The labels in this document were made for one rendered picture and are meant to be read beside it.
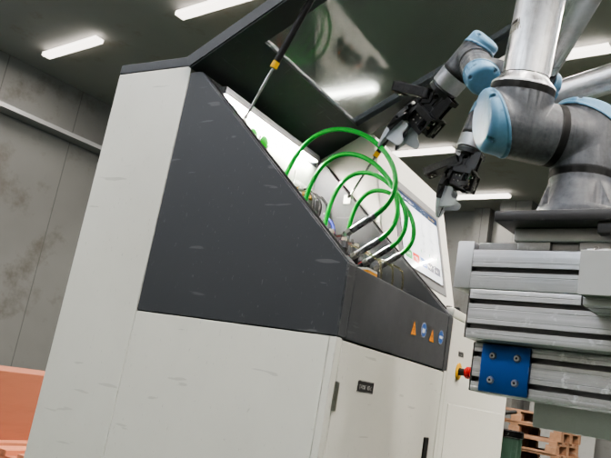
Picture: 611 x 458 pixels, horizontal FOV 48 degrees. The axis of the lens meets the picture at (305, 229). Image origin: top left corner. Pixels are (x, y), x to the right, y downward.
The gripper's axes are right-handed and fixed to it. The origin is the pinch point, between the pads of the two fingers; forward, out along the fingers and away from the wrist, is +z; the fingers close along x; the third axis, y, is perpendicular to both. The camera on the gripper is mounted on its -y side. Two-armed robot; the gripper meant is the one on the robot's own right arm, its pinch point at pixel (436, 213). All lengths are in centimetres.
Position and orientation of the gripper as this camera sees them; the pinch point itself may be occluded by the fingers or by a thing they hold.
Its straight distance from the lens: 199.7
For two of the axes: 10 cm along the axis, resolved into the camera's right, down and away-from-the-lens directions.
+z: -3.8, 9.1, -1.2
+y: 7.5, 2.3, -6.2
